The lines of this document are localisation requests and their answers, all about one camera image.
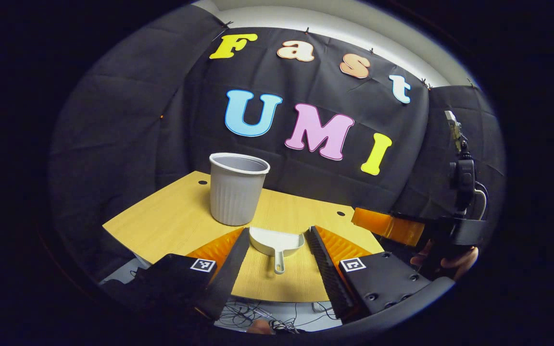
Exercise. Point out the white plastic dustpan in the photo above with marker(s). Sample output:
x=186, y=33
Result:
x=277, y=239

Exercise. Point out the grey plastic garbage bin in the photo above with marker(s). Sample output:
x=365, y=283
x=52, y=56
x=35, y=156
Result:
x=236, y=192

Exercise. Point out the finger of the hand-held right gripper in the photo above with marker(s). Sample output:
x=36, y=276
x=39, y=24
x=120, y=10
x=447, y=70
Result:
x=387, y=226

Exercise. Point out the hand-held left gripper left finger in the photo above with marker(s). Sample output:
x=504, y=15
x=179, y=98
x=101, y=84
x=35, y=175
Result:
x=231, y=274

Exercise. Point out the wooden desktop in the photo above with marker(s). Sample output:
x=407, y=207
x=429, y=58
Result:
x=161, y=221

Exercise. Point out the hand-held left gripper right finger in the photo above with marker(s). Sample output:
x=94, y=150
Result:
x=330, y=278

